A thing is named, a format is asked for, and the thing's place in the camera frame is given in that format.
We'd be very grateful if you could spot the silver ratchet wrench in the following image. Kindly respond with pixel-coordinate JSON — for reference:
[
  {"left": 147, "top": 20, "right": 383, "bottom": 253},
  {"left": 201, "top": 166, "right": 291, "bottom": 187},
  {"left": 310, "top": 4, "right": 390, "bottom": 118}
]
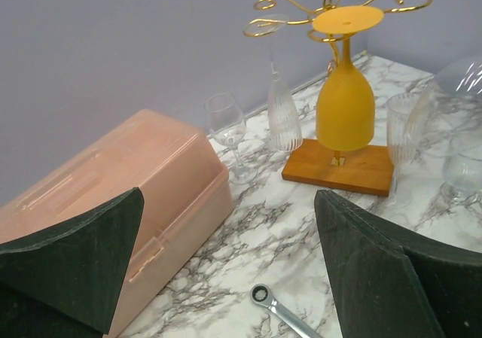
[{"left": 250, "top": 284, "right": 321, "bottom": 338}]

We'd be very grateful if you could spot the gold wire glass rack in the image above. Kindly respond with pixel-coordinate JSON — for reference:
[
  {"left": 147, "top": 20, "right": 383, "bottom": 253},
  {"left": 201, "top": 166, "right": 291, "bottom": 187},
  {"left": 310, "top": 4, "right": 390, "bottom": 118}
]
[{"left": 254, "top": 0, "right": 432, "bottom": 196}]

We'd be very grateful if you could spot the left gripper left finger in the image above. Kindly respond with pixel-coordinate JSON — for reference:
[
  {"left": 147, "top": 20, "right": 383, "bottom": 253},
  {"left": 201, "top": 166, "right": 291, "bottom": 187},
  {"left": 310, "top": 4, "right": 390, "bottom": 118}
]
[{"left": 1, "top": 187, "right": 145, "bottom": 337}]

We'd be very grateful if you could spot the clear wine glass back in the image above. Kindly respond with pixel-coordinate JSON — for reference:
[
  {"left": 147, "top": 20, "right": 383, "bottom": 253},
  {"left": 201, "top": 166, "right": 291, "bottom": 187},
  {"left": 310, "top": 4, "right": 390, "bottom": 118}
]
[{"left": 204, "top": 93, "right": 257, "bottom": 184}]

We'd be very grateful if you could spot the yellow plastic wine glass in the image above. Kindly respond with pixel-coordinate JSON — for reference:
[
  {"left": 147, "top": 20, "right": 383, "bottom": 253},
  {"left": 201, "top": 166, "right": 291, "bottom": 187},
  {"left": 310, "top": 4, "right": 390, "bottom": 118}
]
[{"left": 313, "top": 5, "right": 384, "bottom": 152}]

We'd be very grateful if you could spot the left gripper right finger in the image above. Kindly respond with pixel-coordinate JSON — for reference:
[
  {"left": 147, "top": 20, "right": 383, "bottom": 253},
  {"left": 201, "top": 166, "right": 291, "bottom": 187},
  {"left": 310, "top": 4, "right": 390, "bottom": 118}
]
[{"left": 314, "top": 190, "right": 481, "bottom": 337}]

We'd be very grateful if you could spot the pink plastic storage box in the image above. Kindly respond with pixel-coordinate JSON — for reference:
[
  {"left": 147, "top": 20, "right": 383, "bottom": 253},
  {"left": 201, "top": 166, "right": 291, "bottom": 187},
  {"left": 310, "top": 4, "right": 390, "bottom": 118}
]
[{"left": 1, "top": 110, "right": 233, "bottom": 337}]

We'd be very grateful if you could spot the clear wine glass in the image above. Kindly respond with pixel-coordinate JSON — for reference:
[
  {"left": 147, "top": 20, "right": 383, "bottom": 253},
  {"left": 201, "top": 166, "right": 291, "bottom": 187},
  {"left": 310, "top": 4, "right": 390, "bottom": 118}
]
[
  {"left": 204, "top": 93, "right": 257, "bottom": 184},
  {"left": 405, "top": 54, "right": 481, "bottom": 157}
]

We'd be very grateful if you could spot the ribbed clear champagne flute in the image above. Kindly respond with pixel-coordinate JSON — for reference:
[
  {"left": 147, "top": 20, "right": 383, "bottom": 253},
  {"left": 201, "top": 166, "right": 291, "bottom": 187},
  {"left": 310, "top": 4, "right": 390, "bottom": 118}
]
[{"left": 243, "top": 14, "right": 303, "bottom": 153}]

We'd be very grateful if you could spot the short clear goblet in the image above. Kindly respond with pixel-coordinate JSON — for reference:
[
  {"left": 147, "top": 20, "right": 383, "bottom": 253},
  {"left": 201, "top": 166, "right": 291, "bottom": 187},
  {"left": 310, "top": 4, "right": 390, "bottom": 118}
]
[{"left": 441, "top": 132, "right": 481, "bottom": 205}]

